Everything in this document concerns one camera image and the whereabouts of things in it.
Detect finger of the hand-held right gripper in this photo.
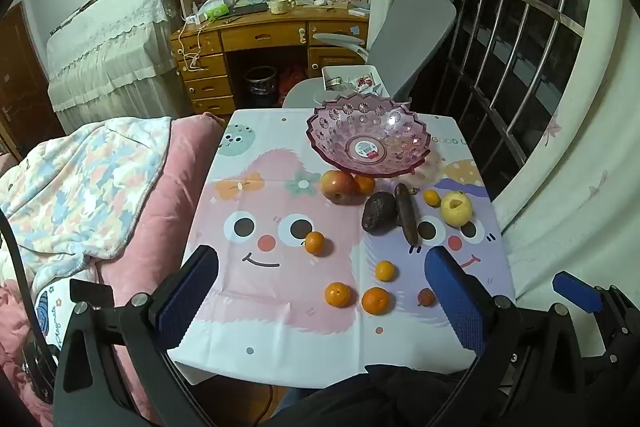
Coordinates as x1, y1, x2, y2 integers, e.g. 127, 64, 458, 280
552, 271, 638, 358

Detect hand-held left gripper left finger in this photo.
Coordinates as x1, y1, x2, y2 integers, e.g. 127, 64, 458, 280
52, 244, 221, 427

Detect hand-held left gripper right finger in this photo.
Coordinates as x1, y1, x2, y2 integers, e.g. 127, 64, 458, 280
424, 246, 587, 427

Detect yellow apple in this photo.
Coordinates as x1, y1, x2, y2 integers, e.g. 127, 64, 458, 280
440, 190, 474, 228

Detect dark avocado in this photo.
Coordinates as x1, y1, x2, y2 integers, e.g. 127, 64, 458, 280
361, 191, 398, 234

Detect red apple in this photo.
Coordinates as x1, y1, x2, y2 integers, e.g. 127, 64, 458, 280
320, 170, 357, 205

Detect pink plastic bowl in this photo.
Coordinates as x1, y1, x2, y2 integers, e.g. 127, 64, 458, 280
306, 94, 432, 178

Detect pink quilt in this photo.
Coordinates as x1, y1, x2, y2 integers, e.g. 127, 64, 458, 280
0, 112, 226, 427

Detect cartoon printed tablecloth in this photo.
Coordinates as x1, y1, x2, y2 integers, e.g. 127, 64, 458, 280
167, 109, 516, 375

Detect white floral curtain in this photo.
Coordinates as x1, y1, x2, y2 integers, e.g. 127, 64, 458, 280
492, 0, 640, 358

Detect white printed cloth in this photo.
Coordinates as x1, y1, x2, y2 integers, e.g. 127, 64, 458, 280
30, 279, 76, 348

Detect pastel patterned blanket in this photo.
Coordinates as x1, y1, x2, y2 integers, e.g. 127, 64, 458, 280
0, 116, 173, 293

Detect black trash bin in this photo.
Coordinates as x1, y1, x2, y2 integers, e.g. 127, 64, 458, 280
244, 66, 278, 108

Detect red bag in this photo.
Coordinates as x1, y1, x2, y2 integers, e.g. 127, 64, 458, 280
277, 62, 308, 95

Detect lace cloth covered furniture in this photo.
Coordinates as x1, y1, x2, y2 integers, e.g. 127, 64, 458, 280
46, 0, 193, 132

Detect white tray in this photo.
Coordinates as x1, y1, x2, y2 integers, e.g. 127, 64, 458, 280
321, 64, 388, 95

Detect brown wooden door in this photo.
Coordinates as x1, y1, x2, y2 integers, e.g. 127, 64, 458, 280
0, 2, 66, 158

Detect wooden cabinet with shelves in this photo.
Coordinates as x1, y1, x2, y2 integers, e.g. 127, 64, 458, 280
170, 9, 371, 115

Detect grey office chair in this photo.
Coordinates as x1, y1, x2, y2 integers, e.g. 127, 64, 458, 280
282, 0, 463, 110

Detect metal window bars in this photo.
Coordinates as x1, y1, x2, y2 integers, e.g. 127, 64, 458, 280
445, 0, 591, 168

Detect green tissue pack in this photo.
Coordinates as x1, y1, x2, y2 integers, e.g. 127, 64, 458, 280
200, 0, 236, 20

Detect black cable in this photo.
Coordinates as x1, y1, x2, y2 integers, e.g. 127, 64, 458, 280
0, 209, 38, 308

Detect white charger cable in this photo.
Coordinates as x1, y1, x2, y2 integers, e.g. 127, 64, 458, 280
172, 14, 206, 72

